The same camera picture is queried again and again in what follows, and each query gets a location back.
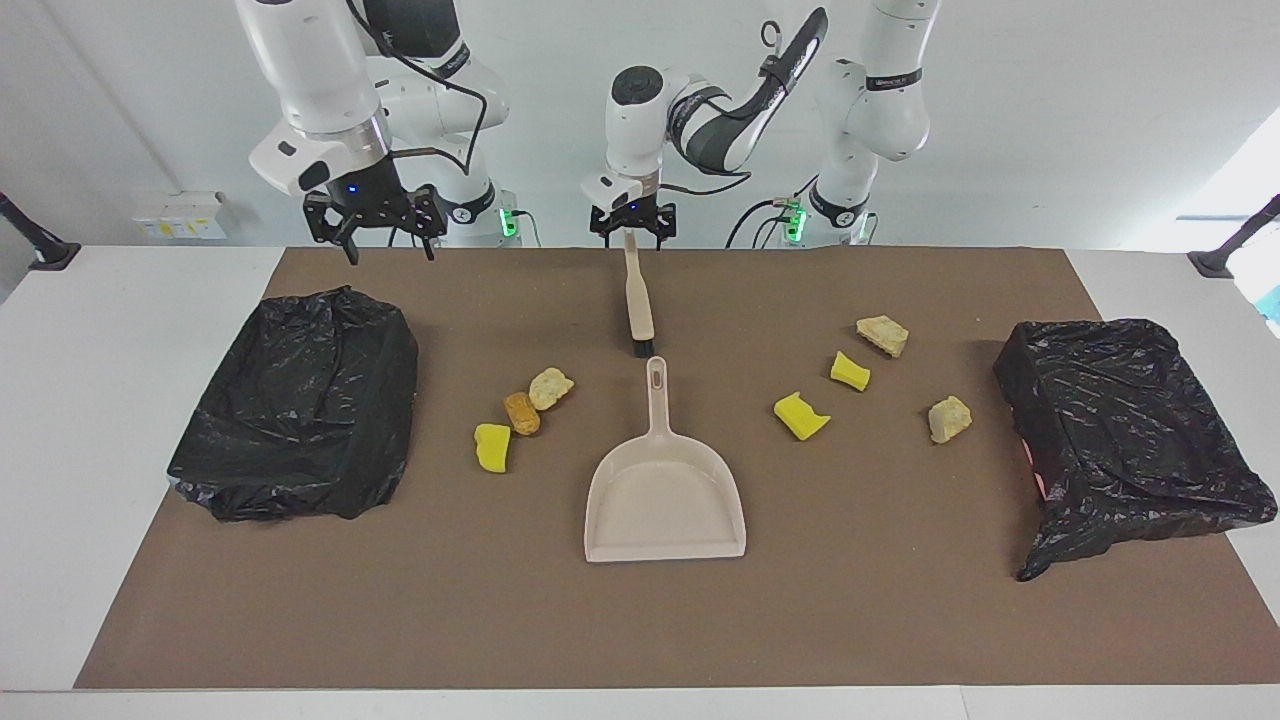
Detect beige hand brush black bristles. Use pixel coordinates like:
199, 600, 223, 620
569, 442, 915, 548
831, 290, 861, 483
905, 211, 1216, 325
622, 228, 657, 359

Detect yellow sponge with green pad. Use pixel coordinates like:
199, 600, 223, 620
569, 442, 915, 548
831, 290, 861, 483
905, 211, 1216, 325
773, 391, 832, 442

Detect beige plastic dustpan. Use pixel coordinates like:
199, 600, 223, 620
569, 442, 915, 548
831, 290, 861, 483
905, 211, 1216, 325
584, 357, 748, 564

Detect black bag lined pink bin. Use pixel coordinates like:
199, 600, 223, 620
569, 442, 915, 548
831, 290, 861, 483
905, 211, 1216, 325
992, 318, 1279, 583

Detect black clamp stand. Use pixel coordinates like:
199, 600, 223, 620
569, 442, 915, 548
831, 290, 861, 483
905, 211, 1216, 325
1188, 193, 1280, 279
0, 190, 81, 271

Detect brown table mat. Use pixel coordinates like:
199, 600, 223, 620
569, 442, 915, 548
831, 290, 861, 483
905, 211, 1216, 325
73, 246, 1280, 691

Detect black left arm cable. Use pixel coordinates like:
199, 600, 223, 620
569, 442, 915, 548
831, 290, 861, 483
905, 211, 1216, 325
655, 20, 831, 198

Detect black base cable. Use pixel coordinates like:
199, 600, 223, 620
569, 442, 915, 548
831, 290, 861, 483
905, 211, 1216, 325
725, 195, 801, 249

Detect white wall socket box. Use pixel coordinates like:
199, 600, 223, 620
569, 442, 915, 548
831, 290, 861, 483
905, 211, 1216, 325
132, 190, 229, 241

